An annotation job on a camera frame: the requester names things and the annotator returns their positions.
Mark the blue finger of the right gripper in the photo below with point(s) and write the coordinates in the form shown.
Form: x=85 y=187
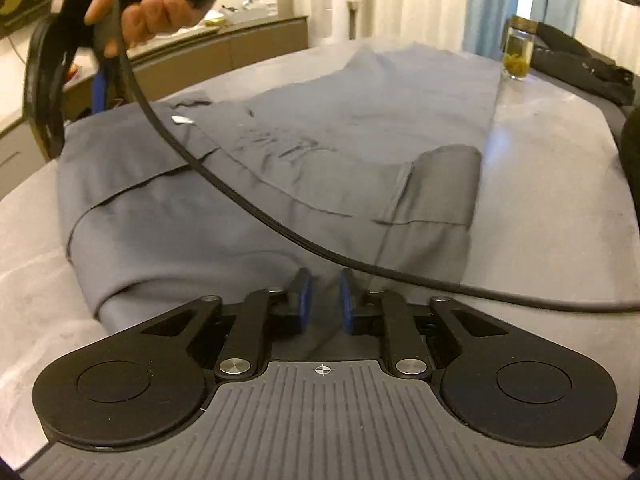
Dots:
x=98 y=93

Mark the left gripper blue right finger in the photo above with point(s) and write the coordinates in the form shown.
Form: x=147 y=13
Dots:
x=386 y=315

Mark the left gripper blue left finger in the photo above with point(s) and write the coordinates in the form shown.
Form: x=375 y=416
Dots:
x=262 y=318

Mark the grey trousers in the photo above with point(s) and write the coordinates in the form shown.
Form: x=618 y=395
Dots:
x=379 y=161

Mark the person's right hand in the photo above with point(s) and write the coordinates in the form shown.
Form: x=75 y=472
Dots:
x=143 y=20

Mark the long grey TV cabinet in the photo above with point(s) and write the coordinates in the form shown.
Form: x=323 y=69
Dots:
x=163 y=67

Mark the gold tissue box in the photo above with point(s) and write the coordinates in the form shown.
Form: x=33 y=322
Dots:
x=213 y=18

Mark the white storage box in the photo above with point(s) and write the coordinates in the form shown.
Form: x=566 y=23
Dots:
x=250 y=10

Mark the glass tea bottle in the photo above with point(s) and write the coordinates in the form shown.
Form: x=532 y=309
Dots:
x=518 y=46

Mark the dark sofa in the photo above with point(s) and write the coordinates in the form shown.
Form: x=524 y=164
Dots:
x=565 y=62

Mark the white lace curtain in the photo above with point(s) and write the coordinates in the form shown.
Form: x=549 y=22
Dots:
x=474 y=26

